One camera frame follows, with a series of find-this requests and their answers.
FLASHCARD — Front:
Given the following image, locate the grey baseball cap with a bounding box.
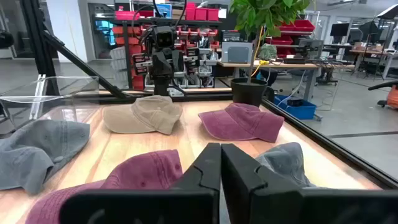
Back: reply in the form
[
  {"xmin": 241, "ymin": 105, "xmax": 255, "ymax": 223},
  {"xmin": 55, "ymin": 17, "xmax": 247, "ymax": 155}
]
[
  {"xmin": 0, "ymin": 119, "xmax": 91, "ymax": 195},
  {"xmin": 254, "ymin": 142, "xmax": 315, "ymax": 188}
]

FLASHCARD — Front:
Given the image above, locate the black aluminium table frame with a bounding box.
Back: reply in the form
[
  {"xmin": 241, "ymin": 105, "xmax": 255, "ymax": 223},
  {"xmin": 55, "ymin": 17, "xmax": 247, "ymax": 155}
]
[{"xmin": 20, "ymin": 0, "xmax": 398, "ymax": 190}]

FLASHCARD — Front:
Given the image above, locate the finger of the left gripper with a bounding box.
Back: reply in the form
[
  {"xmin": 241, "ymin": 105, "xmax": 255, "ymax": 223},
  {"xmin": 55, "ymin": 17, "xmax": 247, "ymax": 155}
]
[
  {"xmin": 172, "ymin": 50, "xmax": 185, "ymax": 73},
  {"xmin": 151, "ymin": 51, "xmax": 170, "ymax": 78}
]

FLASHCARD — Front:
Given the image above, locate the clear plastic bin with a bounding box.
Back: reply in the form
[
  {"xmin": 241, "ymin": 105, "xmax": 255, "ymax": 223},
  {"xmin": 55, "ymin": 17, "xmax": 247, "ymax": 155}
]
[{"xmin": 0, "ymin": 75, "xmax": 100, "ymax": 131}]

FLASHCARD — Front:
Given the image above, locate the yellow cable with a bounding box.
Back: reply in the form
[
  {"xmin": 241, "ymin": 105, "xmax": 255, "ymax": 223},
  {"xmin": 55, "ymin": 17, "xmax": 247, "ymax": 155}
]
[{"xmin": 251, "ymin": 27, "xmax": 269, "ymax": 77}]

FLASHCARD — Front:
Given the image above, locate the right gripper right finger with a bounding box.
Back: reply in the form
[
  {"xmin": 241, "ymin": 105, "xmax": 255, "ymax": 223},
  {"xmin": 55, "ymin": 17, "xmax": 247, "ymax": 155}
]
[{"xmin": 221, "ymin": 142, "xmax": 398, "ymax": 224}]

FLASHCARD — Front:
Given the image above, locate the green-grey bundle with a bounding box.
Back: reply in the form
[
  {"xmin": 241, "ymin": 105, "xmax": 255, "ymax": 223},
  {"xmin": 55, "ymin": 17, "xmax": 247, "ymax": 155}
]
[{"xmin": 259, "ymin": 43, "xmax": 277, "ymax": 60}]

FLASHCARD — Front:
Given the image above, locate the maroon baseball cap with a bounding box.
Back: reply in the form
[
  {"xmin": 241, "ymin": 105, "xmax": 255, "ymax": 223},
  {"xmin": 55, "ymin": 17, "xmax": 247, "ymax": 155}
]
[
  {"xmin": 24, "ymin": 149, "xmax": 183, "ymax": 224},
  {"xmin": 198, "ymin": 102, "xmax": 285, "ymax": 143}
]

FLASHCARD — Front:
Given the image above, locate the red storage bin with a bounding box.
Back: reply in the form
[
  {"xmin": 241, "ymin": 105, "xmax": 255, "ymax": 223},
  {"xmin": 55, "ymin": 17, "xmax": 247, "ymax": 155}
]
[
  {"xmin": 266, "ymin": 35, "xmax": 294, "ymax": 46},
  {"xmin": 294, "ymin": 19, "xmax": 315, "ymax": 33}
]

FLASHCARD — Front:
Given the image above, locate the tan baseball cap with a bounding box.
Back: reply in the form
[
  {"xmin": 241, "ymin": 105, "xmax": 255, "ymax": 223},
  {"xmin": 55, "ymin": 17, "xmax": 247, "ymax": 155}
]
[{"xmin": 103, "ymin": 95, "xmax": 183, "ymax": 135}]

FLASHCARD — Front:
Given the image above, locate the blue plastic bin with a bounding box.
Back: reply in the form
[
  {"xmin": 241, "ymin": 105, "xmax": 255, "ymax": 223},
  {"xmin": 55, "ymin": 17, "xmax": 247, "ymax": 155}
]
[{"xmin": 273, "ymin": 95, "xmax": 317, "ymax": 121}]

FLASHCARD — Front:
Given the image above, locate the pink storage bin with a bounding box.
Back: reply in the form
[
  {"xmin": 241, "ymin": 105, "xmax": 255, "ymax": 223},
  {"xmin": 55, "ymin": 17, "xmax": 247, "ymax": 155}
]
[{"xmin": 114, "ymin": 11, "xmax": 141, "ymax": 21}]

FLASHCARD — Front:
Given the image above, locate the wooden desk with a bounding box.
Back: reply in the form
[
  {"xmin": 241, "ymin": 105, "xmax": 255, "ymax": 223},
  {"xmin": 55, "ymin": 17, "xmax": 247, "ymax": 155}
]
[{"xmin": 217, "ymin": 58, "xmax": 355, "ymax": 102}]

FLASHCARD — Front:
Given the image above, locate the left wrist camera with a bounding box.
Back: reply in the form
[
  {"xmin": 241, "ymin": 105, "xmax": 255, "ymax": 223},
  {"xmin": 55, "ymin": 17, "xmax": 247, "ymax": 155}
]
[{"xmin": 154, "ymin": 26, "xmax": 175, "ymax": 48}]

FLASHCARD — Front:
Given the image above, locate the grey box device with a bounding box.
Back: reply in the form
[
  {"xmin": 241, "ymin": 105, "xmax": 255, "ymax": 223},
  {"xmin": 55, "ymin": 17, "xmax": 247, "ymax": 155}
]
[{"xmin": 221, "ymin": 42, "xmax": 253, "ymax": 64}]

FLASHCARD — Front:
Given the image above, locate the black monitor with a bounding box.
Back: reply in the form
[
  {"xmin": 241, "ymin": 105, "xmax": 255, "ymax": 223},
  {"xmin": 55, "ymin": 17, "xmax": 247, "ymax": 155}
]
[{"xmin": 330, "ymin": 23, "xmax": 351, "ymax": 37}]

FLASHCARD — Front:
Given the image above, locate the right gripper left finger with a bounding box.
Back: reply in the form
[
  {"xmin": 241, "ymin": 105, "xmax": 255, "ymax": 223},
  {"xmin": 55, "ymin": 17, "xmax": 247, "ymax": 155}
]
[{"xmin": 58, "ymin": 142, "xmax": 221, "ymax": 224}]

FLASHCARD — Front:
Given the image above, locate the red storage box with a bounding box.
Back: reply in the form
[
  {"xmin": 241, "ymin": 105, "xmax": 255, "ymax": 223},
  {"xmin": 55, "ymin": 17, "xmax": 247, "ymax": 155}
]
[
  {"xmin": 195, "ymin": 7, "xmax": 208, "ymax": 22},
  {"xmin": 185, "ymin": 2, "xmax": 197, "ymax": 21},
  {"xmin": 206, "ymin": 8, "xmax": 220, "ymax": 22}
]

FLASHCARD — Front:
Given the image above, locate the white cable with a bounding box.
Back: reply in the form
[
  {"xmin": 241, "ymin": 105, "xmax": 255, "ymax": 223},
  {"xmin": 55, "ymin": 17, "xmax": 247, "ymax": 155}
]
[{"xmin": 278, "ymin": 70, "xmax": 307, "ymax": 106}]

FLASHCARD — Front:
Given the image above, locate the blue box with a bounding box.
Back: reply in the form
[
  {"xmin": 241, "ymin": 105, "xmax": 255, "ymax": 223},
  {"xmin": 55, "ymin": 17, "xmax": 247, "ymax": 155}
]
[{"xmin": 154, "ymin": 2, "xmax": 172, "ymax": 19}]

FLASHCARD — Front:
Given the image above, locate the green plant in black pot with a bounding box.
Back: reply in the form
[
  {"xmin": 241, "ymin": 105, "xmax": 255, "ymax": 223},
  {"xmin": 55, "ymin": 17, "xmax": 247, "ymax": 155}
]
[{"xmin": 229, "ymin": 0, "xmax": 312, "ymax": 108}]

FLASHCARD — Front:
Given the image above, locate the black shelf rack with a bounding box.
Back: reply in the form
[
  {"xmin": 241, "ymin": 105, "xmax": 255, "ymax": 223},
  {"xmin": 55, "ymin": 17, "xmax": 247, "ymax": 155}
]
[{"xmin": 110, "ymin": 0, "xmax": 223, "ymax": 91}]

